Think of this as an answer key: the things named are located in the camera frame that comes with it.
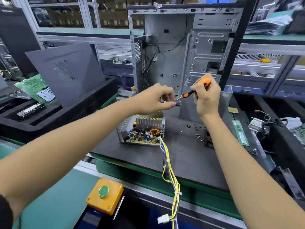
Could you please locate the person's left hand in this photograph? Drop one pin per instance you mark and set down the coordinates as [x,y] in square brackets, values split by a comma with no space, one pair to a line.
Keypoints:
[150,100]

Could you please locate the person's right hand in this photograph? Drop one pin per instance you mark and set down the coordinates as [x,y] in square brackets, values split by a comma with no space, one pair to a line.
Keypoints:
[208,100]

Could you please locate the person's left thumb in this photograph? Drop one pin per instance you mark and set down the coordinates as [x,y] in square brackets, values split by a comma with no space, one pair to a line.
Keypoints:
[169,106]

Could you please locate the person's right fingers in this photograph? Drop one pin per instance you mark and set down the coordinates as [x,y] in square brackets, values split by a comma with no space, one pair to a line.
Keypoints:
[198,89]

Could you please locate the small metal bracket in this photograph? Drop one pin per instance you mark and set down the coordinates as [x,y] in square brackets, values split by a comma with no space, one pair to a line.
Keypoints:
[178,104]

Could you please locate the orange black screwdriver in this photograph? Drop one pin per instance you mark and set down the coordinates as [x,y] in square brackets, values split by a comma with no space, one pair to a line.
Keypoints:
[188,93]

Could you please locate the person's left forearm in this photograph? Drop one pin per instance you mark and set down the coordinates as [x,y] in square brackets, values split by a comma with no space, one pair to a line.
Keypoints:
[66,150]

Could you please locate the person's right forearm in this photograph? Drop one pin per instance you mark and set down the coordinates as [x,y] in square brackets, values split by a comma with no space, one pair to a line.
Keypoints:
[245,174]

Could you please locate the open power supply unit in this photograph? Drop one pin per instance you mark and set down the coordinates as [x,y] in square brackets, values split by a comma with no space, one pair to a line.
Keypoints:
[143,131]

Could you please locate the scattered small screws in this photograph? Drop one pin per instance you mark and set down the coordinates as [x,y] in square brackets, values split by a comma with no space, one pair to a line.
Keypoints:
[197,134]

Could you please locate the small yellow square tag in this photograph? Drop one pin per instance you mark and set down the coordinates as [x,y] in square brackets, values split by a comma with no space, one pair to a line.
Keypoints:
[233,110]

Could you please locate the grey metal computer case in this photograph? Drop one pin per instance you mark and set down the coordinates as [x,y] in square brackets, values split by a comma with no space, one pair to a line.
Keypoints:
[202,45]

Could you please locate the dark grey work mat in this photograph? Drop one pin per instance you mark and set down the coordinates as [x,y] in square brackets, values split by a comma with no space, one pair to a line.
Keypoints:
[185,155]

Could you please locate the green memory stick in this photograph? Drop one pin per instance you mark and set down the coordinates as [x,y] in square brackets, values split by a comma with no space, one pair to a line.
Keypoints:
[241,133]

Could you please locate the silver heatsink cooler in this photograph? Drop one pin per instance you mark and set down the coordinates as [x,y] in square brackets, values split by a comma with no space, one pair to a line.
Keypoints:
[257,126]

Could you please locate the small yellow tool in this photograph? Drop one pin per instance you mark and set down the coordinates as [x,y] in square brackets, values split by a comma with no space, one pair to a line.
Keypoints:
[265,60]

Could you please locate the stack of papers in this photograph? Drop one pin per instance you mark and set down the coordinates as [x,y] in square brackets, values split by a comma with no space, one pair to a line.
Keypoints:
[269,26]

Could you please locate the grey perforated case side panel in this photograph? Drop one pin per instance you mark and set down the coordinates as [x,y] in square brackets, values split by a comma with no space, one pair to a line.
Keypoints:
[71,73]

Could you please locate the yellow box green push button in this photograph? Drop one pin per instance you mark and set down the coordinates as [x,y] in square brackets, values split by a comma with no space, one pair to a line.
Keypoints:
[104,195]

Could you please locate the grey metal shelf rack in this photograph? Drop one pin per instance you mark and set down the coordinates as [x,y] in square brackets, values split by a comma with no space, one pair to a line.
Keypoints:
[71,35]

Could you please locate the row of brown cardboard boxes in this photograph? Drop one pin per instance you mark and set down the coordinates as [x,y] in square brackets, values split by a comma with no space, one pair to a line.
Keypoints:
[78,15]

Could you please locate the metal hard drive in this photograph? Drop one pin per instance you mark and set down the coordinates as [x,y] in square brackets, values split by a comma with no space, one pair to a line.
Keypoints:
[31,112]

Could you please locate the green motherboard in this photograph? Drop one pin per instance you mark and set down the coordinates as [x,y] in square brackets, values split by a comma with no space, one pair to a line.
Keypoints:
[31,87]

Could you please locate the black computer tower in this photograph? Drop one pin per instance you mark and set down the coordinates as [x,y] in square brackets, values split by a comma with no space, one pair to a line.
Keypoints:
[16,42]

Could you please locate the black sleeve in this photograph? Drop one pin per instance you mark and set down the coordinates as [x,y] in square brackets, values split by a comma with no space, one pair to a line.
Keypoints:
[5,212]

